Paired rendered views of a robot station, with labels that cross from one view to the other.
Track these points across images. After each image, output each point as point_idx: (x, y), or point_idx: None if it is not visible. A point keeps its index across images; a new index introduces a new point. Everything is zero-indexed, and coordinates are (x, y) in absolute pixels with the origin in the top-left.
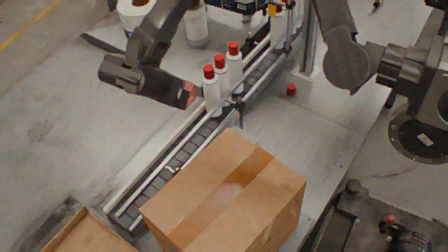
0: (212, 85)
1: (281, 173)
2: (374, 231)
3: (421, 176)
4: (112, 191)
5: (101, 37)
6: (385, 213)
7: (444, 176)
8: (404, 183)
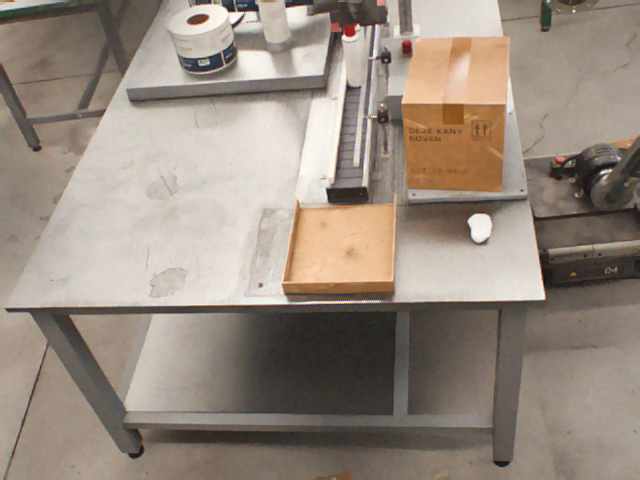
0: (357, 41)
1: (487, 41)
2: (551, 182)
3: (557, 139)
4: (308, 184)
5: (156, 84)
6: (549, 165)
7: (582, 128)
8: (543, 154)
